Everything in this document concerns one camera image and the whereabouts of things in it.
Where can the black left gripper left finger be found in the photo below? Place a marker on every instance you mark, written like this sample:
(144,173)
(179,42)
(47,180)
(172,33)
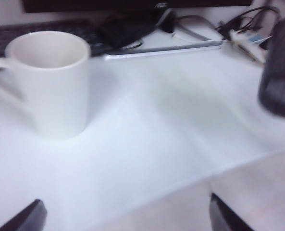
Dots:
(27,219)

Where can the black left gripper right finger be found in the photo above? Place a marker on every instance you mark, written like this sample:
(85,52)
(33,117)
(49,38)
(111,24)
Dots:
(224,216)

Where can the black textured glass cup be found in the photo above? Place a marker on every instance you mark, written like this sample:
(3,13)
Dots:
(281,72)

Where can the white raised platform board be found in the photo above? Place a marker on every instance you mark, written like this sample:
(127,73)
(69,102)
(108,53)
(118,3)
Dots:
(144,120)

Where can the white ceramic mug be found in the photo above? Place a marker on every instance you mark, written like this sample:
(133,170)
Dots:
(55,96)

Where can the beige power strip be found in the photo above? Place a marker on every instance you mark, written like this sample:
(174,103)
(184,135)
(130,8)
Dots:
(243,47)

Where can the silver monitor stand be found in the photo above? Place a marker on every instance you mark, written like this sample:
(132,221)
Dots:
(168,49)

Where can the folded paper leaflets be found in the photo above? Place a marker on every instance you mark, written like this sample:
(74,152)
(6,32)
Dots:
(257,38)

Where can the black computer keyboard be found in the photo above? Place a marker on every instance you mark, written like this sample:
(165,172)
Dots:
(48,26)

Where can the black soft pouch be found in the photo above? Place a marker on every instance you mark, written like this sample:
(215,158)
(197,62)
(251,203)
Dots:
(125,29)

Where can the black computer monitor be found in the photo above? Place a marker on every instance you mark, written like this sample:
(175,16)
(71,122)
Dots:
(108,4)

